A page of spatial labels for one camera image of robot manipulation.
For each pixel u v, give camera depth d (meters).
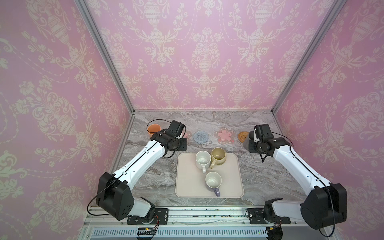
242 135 1.06
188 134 1.06
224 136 1.06
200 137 1.05
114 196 0.41
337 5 0.68
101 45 0.83
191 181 0.86
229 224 0.73
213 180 0.85
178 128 0.64
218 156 0.94
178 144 0.69
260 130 0.66
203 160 0.92
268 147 0.58
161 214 0.75
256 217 0.73
